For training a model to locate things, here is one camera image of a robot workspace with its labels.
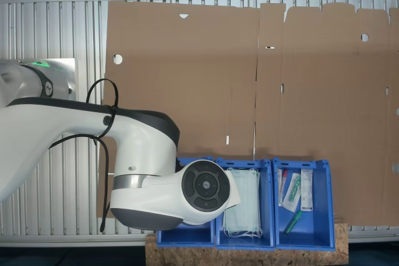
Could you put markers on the bare green tube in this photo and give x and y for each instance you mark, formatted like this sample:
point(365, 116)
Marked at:
point(293, 223)

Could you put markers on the green tube in clear packet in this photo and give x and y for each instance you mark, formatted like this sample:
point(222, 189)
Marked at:
point(292, 191)

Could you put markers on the red-capped tube packet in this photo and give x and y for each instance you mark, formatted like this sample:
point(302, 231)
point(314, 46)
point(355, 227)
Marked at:
point(282, 185)

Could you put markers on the chipboard wooden block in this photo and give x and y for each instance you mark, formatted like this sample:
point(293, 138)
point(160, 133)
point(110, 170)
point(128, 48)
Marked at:
point(249, 258)

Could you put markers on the brown cardboard sheet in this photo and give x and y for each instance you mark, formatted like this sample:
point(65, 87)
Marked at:
point(327, 107)
point(187, 76)

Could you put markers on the white printed flat packet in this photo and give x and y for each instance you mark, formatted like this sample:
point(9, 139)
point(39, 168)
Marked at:
point(306, 191)

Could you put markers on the blue plastic bin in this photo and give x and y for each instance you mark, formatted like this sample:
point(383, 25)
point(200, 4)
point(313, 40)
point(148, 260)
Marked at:
point(311, 231)
point(187, 236)
point(266, 203)

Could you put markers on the pale green face mask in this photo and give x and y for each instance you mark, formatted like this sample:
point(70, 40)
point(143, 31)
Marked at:
point(246, 191)

